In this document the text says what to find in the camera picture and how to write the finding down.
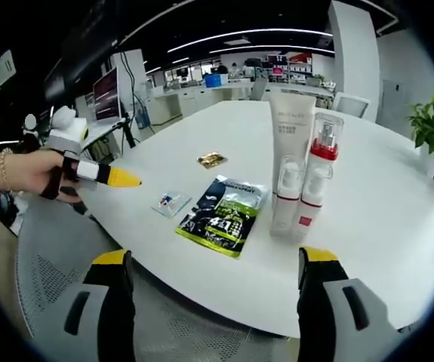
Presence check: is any large dark monitor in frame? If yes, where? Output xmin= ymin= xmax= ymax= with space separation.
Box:
xmin=91 ymin=66 xmax=124 ymax=124

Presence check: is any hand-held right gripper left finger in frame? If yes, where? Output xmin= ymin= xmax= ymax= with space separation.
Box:
xmin=31 ymin=250 xmax=137 ymax=362

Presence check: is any grey mesh office chair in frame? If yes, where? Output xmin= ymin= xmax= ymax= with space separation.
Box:
xmin=15 ymin=201 xmax=300 ymax=362

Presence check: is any green black skincare sachet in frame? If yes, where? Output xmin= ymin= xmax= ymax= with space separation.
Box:
xmin=174 ymin=173 xmax=269 ymax=260

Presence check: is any blue storage box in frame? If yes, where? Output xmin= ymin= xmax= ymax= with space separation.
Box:
xmin=205 ymin=73 xmax=228 ymax=89

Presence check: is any red-label silver skincare bottle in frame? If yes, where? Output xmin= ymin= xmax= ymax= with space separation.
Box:
xmin=294 ymin=164 xmax=334 ymax=244

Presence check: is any black desk frame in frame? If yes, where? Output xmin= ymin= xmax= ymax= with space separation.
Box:
xmin=120 ymin=120 xmax=137 ymax=150

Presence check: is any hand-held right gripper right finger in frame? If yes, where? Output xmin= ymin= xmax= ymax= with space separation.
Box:
xmin=297 ymin=246 xmax=405 ymax=362

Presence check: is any gold skincare sachet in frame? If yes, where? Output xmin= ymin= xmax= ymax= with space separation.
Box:
xmin=195 ymin=150 xmax=228 ymax=167

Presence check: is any red-collared white skincare pump bottle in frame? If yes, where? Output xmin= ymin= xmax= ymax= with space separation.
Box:
xmin=309 ymin=112 xmax=345 ymax=207

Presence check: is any gold bead bracelet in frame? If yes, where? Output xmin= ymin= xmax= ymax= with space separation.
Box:
xmin=0 ymin=147 xmax=14 ymax=194

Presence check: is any small white skincare bottle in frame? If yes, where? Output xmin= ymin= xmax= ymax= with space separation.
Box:
xmin=269 ymin=154 xmax=305 ymax=238

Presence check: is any white skincare tube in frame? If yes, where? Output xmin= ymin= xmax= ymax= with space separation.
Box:
xmin=269 ymin=92 xmax=318 ymax=197

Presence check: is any white standing desk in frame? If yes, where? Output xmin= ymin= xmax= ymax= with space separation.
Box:
xmin=82 ymin=118 xmax=129 ymax=150

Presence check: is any grey background chair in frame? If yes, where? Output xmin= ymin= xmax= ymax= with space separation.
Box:
xmin=250 ymin=77 xmax=269 ymax=101

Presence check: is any small blue skincare sachet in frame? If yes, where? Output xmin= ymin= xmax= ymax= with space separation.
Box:
xmin=150 ymin=191 xmax=193 ymax=219

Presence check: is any green potted plant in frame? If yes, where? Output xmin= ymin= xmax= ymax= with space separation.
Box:
xmin=407 ymin=96 xmax=434 ymax=182

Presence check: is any white office counter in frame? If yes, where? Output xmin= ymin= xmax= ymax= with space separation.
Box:
xmin=150 ymin=81 xmax=337 ymax=127

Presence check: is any white chair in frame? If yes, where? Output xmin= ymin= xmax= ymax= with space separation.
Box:
xmin=331 ymin=91 xmax=371 ymax=121

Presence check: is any person's left hand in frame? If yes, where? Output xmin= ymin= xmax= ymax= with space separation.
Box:
xmin=7 ymin=149 xmax=84 ymax=203

